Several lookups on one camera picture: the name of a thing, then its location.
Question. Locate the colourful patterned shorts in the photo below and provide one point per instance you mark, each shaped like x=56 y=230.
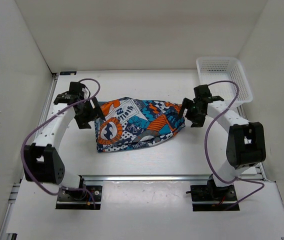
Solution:
x=132 y=124

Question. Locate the white plastic mesh basket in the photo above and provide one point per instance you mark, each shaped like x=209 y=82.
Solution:
x=227 y=78

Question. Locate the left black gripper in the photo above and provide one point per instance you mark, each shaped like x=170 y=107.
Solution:
x=83 y=122

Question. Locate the aluminium front rail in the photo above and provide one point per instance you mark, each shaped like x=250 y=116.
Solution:
x=121 y=178

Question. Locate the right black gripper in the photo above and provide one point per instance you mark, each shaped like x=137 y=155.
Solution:
x=197 y=122

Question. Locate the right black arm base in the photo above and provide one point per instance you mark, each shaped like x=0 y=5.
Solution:
x=203 y=201

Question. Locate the small dark label sticker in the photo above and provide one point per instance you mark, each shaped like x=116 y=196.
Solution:
x=68 y=73

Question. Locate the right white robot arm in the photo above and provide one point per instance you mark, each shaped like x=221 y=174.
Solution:
x=245 y=145

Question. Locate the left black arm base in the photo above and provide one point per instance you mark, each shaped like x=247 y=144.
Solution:
x=89 y=199

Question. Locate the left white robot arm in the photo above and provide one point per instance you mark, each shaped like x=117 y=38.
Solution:
x=40 y=149

